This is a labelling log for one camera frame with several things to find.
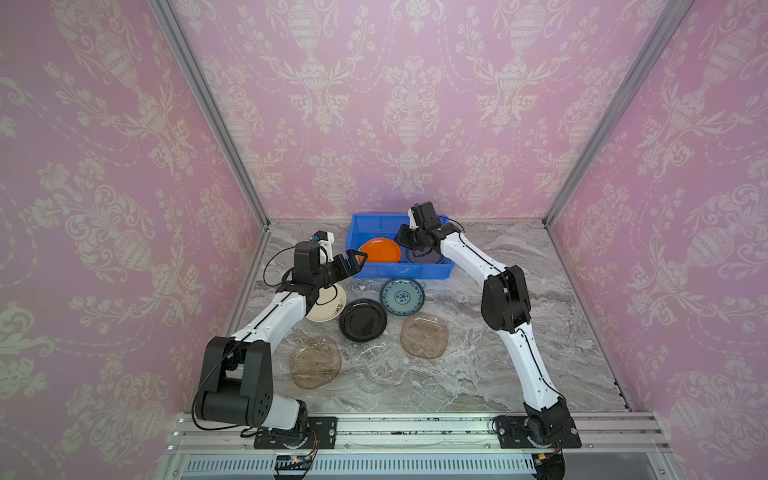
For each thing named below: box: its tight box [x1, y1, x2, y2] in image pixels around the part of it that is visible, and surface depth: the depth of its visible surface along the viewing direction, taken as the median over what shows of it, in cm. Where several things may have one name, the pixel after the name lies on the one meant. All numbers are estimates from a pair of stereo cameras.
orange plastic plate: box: [359, 238, 401, 263], surface depth 110 cm
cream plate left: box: [306, 283, 347, 323], surface depth 94 cm
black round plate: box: [339, 298, 388, 342], surface depth 94 cm
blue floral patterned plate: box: [380, 277, 425, 317], surface depth 102 cm
